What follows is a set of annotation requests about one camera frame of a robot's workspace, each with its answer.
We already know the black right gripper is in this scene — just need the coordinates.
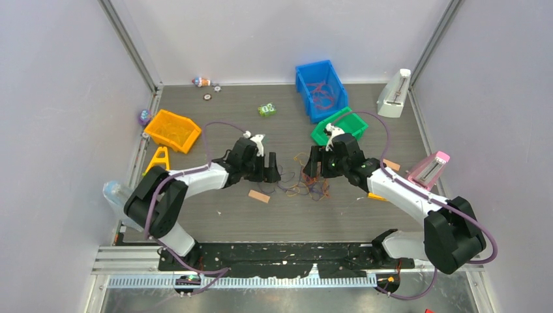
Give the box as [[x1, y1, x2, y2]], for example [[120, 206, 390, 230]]
[[304, 145, 349, 179]]

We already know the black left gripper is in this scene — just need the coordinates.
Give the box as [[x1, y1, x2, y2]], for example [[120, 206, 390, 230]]
[[241, 151, 280, 183]]

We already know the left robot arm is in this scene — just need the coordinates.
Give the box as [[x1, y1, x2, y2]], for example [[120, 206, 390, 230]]
[[123, 134, 281, 270]]

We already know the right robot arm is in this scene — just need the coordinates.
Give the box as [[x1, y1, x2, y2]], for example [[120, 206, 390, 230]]
[[303, 133, 487, 275]]

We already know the small wooden block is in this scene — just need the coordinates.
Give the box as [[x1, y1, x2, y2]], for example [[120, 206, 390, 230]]
[[248, 190, 271, 203]]

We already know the green plastic bin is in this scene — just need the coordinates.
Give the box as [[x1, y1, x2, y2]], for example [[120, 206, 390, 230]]
[[310, 107, 368, 145]]

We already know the yellow triangle block right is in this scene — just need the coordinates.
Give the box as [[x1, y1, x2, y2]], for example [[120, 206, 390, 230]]
[[367, 192, 387, 201]]

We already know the yellow triangle block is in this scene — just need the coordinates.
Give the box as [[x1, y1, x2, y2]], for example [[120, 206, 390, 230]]
[[367, 192, 387, 201], [142, 146, 170, 176]]

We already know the green monster toy block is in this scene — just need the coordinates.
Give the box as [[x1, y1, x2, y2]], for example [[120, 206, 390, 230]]
[[258, 102, 277, 117]]

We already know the blue plastic bin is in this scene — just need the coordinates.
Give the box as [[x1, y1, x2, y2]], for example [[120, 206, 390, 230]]
[[295, 60, 349, 124]]

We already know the white metronome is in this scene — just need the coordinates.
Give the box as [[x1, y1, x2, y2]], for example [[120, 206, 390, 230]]
[[377, 68, 411, 118]]

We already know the orange plastic bin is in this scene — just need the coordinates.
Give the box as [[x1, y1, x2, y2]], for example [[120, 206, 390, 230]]
[[144, 110, 202, 154]]

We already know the pink metronome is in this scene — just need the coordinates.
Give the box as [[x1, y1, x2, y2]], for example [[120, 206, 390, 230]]
[[406, 151, 450, 191]]

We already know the small clown figurine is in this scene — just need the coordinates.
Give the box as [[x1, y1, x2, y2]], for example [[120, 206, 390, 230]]
[[191, 76, 211, 87]]

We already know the yellow triangle block left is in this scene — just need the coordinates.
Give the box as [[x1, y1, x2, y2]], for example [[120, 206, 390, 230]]
[[142, 146, 170, 176]]

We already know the purple round toy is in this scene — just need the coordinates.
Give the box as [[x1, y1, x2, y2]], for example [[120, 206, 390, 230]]
[[138, 110, 153, 127]]

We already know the clear plastic bottle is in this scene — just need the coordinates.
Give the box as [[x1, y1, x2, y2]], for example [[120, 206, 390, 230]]
[[102, 181, 143, 232]]

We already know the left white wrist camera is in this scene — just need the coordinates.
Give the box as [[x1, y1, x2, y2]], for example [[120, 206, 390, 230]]
[[243, 130, 265, 157]]

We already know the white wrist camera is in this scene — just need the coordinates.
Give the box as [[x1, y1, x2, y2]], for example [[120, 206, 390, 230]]
[[243, 130, 265, 157], [324, 123, 345, 151]]

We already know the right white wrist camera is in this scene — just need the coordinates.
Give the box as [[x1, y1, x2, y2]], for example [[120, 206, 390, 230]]
[[324, 123, 345, 151]]

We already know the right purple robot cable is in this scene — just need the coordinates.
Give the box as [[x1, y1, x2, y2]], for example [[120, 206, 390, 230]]
[[330, 111, 499, 300]]

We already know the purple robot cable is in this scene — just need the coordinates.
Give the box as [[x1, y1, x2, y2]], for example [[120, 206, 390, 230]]
[[330, 111, 499, 300], [143, 121, 249, 296]]

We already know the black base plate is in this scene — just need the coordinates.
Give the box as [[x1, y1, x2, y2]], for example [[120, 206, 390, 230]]
[[183, 243, 415, 278]]

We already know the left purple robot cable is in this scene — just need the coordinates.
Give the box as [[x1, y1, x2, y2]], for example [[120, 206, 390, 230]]
[[143, 121, 249, 296]]

